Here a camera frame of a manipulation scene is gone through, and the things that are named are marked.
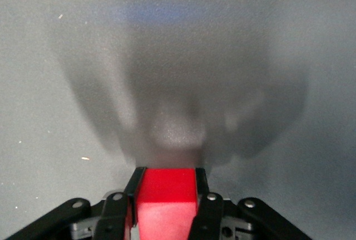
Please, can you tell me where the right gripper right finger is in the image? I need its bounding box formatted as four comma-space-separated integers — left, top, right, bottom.
189, 167, 314, 240

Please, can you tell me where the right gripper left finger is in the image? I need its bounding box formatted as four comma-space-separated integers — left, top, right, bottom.
5, 167, 147, 240

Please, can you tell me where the red cube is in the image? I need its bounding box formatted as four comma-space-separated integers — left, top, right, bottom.
135, 168, 200, 240

